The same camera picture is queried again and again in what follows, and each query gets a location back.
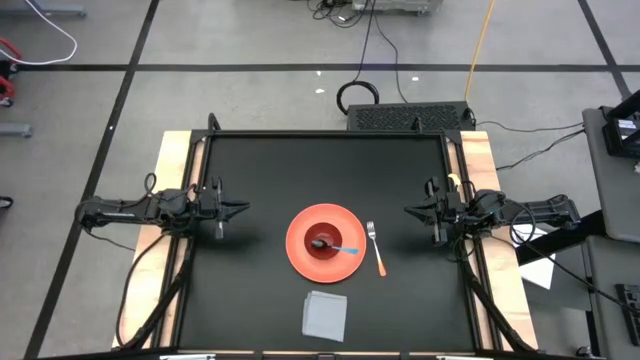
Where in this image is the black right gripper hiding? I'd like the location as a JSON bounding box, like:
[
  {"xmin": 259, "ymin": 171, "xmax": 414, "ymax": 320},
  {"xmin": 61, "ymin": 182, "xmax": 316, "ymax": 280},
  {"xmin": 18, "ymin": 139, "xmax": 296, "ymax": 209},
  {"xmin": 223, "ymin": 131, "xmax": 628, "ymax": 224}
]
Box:
[{"xmin": 403, "ymin": 175, "xmax": 469, "ymax": 247}]

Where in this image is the black device with screen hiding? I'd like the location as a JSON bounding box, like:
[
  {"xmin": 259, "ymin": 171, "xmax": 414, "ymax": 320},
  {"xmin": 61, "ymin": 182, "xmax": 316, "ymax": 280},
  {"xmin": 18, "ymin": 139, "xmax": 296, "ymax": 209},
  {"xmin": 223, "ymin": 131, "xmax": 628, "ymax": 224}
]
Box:
[{"xmin": 601, "ymin": 89, "xmax": 640, "ymax": 160}]

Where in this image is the orange round plate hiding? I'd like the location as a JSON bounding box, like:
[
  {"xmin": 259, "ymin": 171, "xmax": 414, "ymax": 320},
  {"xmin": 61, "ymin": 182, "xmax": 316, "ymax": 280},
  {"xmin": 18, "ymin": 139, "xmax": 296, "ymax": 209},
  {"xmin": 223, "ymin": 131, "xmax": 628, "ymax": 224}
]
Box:
[{"xmin": 285, "ymin": 202, "xmax": 368, "ymax": 285}]

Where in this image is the black keyboard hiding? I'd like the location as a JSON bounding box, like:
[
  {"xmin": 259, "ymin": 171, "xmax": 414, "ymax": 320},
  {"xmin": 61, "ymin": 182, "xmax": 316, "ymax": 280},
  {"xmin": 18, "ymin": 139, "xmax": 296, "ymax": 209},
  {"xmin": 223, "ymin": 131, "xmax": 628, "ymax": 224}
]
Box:
[{"xmin": 614, "ymin": 283, "xmax": 640, "ymax": 334}]

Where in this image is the fork with orange handle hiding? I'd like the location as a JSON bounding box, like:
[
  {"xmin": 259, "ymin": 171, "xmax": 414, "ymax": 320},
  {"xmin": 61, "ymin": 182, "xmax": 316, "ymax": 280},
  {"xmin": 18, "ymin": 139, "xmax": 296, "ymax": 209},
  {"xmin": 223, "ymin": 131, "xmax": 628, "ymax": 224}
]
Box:
[{"xmin": 366, "ymin": 221, "xmax": 388, "ymax": 278}]

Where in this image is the grey folded cloth napkin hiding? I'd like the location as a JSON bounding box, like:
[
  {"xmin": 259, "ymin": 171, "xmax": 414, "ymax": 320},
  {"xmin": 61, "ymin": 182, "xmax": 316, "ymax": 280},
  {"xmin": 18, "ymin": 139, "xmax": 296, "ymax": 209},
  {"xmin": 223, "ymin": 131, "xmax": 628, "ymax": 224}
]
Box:
[{"xmin": 301, "ymin": 290, "xmax": 349, "ymax": 344}]

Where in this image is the grey side desk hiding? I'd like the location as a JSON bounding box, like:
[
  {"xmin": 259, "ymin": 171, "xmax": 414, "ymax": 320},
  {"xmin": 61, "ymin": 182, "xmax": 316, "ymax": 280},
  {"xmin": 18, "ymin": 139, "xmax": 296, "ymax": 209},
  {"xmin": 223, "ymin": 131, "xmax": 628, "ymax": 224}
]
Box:
[{"xmin": 581, "ymin": 106, "xmax": 640, "ymax": 245}]

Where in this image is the red cart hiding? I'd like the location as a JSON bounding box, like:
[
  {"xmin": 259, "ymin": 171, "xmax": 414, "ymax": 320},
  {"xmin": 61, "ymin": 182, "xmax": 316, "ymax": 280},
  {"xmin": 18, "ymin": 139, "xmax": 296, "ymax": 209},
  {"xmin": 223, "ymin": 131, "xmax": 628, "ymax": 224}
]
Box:
[{"xmin": 0, "ymin": 37, "xmax": 24, "ymax": 108}]

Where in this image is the grey machine base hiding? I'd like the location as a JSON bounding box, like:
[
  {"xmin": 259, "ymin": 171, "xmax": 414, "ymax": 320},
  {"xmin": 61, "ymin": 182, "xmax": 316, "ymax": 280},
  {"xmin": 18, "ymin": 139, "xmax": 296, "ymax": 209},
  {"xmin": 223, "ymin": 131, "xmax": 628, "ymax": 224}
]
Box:
[{"xmin": 351, "ymin": 0, "xmax": 444, "ymax": 16}]

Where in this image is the black diagonal floor beam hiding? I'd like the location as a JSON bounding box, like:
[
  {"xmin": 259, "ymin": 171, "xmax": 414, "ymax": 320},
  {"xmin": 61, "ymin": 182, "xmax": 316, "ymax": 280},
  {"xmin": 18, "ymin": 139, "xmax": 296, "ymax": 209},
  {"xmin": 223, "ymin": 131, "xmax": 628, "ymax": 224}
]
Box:
[{"xmin": 514, "ymin": 209, "xmax": 607, "ymax": 267}]

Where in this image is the thin black floor cable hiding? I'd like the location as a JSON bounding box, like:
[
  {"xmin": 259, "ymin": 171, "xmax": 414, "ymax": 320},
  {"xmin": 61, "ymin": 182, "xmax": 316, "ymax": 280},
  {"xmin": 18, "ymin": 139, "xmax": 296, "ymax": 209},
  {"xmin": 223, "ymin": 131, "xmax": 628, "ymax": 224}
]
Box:
[{"xmin": 372, "ymin": 12, "xmax": 409, "ymax": 104}]

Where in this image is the black perforated computer case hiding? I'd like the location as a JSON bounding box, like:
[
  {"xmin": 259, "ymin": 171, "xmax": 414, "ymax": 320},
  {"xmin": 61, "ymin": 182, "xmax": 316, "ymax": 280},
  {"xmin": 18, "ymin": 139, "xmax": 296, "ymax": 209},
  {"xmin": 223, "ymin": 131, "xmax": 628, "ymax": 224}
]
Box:
[{"xmin": 346, "ymin": 101, "xmax": 476, "ymax": 133}]

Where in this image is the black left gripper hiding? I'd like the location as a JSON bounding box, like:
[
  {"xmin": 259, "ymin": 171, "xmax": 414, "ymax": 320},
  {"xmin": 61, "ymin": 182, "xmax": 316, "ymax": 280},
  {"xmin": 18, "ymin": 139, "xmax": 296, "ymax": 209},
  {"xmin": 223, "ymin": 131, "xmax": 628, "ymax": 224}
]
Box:
[{"xmin": 199, "ymin": 176, "xmax": 251, "ymax": 240}]

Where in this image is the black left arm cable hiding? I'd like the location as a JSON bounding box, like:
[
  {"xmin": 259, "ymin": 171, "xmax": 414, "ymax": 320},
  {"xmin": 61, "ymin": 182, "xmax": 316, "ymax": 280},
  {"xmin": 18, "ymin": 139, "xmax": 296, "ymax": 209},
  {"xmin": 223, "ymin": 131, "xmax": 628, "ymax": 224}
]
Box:
[{"xmin": 115, "ymin": 231, "xmax": 170, "ymax": 350}]

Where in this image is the spoon with blue handle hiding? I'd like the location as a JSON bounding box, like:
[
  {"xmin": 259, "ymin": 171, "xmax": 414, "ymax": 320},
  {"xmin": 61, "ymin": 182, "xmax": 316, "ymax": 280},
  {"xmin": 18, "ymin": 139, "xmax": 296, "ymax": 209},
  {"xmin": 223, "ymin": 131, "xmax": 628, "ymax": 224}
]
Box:
[{"xmin": 310, "ymin": 238, "xmax": 360, "ymax": 256}]

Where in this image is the white floor cable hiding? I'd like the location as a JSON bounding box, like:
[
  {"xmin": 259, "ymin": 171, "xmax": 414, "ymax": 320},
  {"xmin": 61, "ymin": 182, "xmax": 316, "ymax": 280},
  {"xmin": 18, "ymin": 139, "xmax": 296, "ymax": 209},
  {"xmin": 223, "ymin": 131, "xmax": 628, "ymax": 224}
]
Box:
[{"xmin": 0, "ymin": 0, "xmax": 79, "ymax": 67}]

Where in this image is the black table frame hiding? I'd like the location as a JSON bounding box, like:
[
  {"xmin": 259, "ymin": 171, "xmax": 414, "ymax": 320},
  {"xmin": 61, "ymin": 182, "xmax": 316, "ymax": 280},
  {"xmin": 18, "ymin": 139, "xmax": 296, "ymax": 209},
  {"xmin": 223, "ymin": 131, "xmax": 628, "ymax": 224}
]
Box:
[{"xmin": 112, "ymin": 112, "xmax": 540, "ymax": 360}]

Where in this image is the white paper sheet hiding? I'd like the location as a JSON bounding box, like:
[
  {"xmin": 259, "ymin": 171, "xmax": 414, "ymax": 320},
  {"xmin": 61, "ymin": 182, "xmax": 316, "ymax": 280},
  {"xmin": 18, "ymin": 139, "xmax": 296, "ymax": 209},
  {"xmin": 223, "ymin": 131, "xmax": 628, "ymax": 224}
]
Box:
[{"xmin": 509, "ymin": 223, "xmax": 557, "ymax": 291}]

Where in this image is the yellow cable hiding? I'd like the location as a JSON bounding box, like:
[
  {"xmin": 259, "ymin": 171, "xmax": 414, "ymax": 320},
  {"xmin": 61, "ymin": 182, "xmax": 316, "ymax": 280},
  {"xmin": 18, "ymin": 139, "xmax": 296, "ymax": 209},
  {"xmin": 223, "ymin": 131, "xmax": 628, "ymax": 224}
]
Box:
[{"xmin": 463, "ymin": 0, "xmax": 497, "ymax": 102}]

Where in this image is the coiled black floor cable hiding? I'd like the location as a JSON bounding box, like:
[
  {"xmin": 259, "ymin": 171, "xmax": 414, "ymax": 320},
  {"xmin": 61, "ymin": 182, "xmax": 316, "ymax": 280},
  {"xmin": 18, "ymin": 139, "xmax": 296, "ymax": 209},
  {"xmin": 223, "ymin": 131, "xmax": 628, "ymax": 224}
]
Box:
[{"xmin": 335, "ymin": 0, "xmax": 381, "ymax": 117}]

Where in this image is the black cable from computer case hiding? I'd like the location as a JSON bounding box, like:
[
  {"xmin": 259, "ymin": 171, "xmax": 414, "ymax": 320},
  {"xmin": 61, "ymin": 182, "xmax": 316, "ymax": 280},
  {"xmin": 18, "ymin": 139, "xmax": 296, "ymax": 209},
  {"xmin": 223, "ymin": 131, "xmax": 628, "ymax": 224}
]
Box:
[
  {"xmin": 473, "ymin": 119, "xmax": 587, "ymax": 135},
  {"xmin": 494, "ymin": 128, "xmax": 587, "ymax": 172}
]

